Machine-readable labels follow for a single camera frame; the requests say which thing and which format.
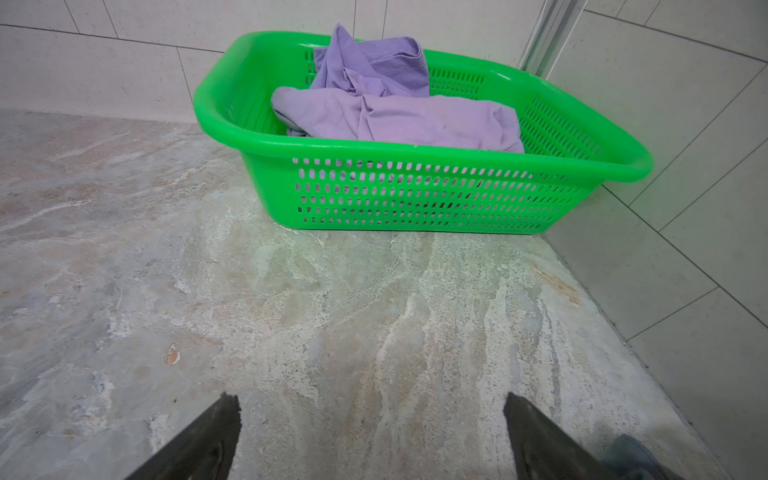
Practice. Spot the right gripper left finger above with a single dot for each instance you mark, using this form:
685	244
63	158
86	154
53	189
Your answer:
205	449

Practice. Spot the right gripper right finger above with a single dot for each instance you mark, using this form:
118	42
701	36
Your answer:
542	450

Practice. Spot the green plastic basket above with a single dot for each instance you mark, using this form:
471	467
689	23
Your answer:
305	183

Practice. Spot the purple t-shirt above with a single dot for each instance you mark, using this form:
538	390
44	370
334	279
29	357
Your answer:
379	90

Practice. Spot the right corner metal post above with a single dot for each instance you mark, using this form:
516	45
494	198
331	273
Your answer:
552	29

